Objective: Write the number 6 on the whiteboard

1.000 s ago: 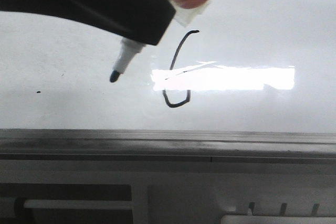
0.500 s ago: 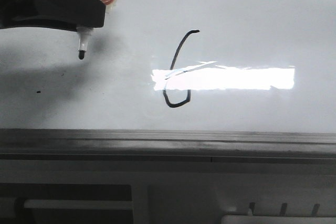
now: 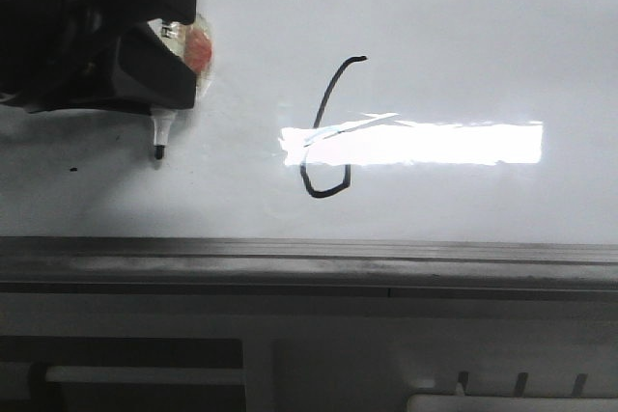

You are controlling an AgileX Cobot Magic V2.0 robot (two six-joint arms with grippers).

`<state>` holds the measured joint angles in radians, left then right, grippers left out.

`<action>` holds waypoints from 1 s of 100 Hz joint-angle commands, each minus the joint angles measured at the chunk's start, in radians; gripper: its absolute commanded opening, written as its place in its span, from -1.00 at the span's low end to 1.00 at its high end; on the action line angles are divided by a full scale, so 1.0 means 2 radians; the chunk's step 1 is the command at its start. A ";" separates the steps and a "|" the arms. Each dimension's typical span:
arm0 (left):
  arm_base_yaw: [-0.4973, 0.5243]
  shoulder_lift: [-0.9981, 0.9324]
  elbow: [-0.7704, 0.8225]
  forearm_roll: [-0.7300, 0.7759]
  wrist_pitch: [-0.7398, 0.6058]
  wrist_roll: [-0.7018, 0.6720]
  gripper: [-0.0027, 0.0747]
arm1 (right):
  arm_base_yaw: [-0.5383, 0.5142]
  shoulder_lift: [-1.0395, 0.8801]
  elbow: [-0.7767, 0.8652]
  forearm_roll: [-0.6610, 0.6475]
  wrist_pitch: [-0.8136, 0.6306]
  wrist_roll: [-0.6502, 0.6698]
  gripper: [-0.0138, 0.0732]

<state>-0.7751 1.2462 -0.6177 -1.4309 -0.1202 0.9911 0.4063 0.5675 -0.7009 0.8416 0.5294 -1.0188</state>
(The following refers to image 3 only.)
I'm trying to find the white whiteboard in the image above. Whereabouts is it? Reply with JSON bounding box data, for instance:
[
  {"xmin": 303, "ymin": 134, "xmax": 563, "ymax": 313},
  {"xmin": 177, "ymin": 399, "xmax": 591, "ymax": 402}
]
[{"xmin": 1, "ymin": 0, "xmax": 617, "ymax": 244}]

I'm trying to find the black white whiteboard marker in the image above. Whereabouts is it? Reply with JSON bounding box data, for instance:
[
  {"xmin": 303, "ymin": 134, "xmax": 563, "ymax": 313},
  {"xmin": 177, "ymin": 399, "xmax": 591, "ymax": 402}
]
[{"xmin": 151, "ymin": 20, "xmax": 186, "ymax": 161}]

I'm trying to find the grey aluminium whiteboard frame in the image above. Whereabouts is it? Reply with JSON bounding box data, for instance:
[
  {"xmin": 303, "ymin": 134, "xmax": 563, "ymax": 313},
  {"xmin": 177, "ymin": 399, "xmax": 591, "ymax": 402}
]
[{"xmin": 1, "ymin": 236, "xmax": 617, "ymax": 300}]

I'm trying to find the red magnet taped to marker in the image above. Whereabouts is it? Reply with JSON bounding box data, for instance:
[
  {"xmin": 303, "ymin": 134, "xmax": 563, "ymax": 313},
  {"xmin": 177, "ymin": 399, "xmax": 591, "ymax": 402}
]
[{"xmin": 159, "ymin": 13, "xmax": 213, "ymax": 99}]

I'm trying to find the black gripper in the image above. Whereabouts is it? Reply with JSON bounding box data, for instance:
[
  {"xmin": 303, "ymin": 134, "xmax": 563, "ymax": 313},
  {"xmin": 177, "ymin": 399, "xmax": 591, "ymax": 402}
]
[{"xmin": 1, "ymin": 0, "xmax": 197, "ymax": 114}]

